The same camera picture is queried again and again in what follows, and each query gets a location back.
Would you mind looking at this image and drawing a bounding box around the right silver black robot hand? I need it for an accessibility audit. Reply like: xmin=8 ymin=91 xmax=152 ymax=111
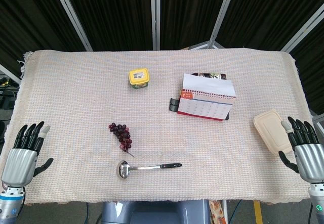
xmin=278 ymin=116 xmax=324 ymax=184

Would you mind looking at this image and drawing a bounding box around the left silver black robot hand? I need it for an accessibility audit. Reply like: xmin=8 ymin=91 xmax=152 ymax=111
xmin=1 ymin=121 xmax=54 ymax=188

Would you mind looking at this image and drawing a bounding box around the red spiral desk calendar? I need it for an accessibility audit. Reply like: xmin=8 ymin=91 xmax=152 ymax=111
xmin=177 ymin=73 xmax=237 ymax=121

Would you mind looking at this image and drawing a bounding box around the beige lunch box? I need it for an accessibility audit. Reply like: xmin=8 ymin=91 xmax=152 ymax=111
xmin=253 ymin=109 xmax=294 ymax=156

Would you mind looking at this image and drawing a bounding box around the beige woven tablecloth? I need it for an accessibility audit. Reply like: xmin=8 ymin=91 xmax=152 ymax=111
xmin=9 ymin=49 xmax=313 ymax=206

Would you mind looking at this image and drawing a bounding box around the purple grape bunch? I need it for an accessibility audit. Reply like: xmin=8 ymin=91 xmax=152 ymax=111
xmin=108 ymin=122 xmax=136 ymax=158

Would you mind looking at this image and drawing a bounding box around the orange patterned bag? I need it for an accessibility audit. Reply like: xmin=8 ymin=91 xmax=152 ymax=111
xmin=208 ymin=200 xmax=225 ymax=224

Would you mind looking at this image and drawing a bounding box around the yellow lidded green tub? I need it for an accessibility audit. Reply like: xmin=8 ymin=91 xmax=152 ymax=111
xmin=128 ymin=67 xmax=150 ymax=90

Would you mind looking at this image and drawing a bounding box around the grey blue robot torso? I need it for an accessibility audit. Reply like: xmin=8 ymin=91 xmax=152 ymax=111
xmin=101 ymin=200 xmax=211 ymax=224

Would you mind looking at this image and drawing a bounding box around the steel ladle black handle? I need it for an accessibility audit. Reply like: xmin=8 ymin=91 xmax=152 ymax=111
xmin=116 ymin=160 xmax=183 ymax=181

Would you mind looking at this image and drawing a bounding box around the white partition frame post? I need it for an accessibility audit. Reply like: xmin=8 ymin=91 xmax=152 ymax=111
xmin=208 ymin=0 xmax=239 ymax=49
xmin=50 ymin=0 xmax=93 ymax=52
xmin=280 ymin=6 xmax=324 ymax=53
xmin=149 ymin=0 xmax=161 ymax=51

